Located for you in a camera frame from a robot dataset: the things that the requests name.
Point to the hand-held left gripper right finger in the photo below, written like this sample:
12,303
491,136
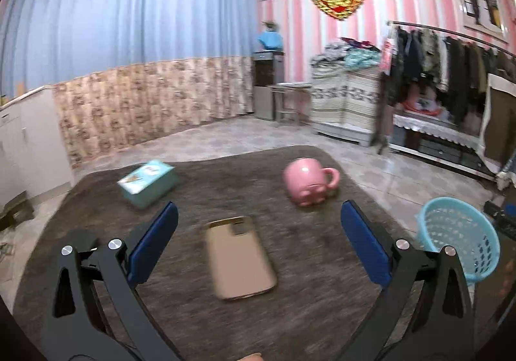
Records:
365,240

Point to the pile of clothes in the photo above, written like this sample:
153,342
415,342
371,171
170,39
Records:
346,54

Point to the low glass stand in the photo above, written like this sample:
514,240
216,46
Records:
439,151

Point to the grey water dispenser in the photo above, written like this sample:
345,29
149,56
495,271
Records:
264,91

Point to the blue wrapped potted plant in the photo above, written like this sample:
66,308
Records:
271,38

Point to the patterned knit blanket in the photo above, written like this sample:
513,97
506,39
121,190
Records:
342,99

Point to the blue tissue box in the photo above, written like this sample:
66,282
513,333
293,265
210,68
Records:
147,183

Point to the pink hanging bag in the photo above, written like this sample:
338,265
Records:
387,54

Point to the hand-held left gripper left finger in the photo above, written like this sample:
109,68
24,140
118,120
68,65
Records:
155,242

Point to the pink mug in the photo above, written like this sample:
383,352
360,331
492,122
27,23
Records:
304,179

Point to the phone case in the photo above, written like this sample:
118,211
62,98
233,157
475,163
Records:
240,260

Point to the metal clothes rack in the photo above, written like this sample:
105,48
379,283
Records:
423,28

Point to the row of hanging clothes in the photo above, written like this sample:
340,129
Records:
443,67

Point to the light blue plastic basket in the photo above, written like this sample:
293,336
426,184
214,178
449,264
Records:
459,236

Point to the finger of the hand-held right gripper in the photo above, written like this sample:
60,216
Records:
502,214

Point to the crumpled floor cloth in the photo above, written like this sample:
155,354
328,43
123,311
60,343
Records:
7,250

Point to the person's left hand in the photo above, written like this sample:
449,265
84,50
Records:
250,357

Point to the small wooden stool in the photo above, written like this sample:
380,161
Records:
16,212

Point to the blue floral curtain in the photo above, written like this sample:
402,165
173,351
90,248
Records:
121,42

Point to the white lace cloth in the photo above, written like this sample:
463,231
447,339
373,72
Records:
435,129

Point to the white cabinet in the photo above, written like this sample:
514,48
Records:
32,143

